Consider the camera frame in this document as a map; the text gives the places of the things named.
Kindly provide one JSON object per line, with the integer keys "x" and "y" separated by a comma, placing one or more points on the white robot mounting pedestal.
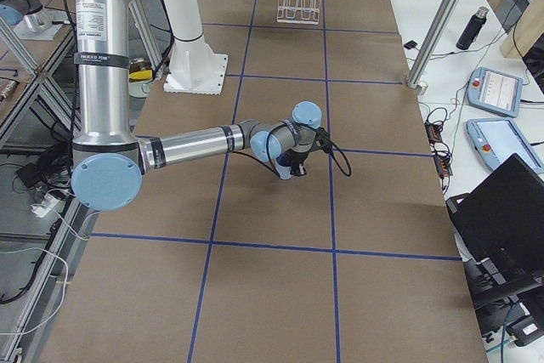
{"x": 194, "y": 68}

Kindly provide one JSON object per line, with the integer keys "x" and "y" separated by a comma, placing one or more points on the light blue plastic cup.
{"x": 283, "y": 166}

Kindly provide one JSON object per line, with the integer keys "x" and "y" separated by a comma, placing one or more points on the far blue teach pendant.
{"x": 494, "y": 91}

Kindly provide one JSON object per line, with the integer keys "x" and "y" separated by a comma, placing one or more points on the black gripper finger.
{"x": 300, "y": 170}

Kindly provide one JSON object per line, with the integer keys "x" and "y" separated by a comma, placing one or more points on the black water bottle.
{"x": 472, "y": 29}

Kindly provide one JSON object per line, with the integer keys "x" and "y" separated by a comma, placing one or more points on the small black phone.
{"x": 410, "y": 45}

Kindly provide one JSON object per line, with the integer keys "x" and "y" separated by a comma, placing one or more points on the aluminium frame post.
{"x": 439, "y": 23}

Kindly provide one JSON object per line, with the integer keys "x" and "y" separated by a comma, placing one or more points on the black laptop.
{"x": 502, "y": 218}

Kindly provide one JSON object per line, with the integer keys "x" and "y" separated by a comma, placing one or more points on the near blue teach pendant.
{"x": 497, "y": 139}

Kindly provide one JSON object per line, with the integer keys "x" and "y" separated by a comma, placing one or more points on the white wire cup holder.
{"x": 300, "y": 12}

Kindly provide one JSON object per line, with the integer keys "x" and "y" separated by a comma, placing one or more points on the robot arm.
{"x": 30, "y": 20}
{"x": 109, "y": 162}

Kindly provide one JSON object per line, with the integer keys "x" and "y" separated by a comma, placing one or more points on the black power strip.
{"x": 440, "y": 150}

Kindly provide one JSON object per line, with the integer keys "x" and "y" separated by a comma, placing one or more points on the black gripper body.
{"x": 296, "y": 164}

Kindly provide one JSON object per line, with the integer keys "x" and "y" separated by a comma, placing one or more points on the blue teach pendant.
{"x": 494, "y": 91}
{"x": 497, "y": 139}

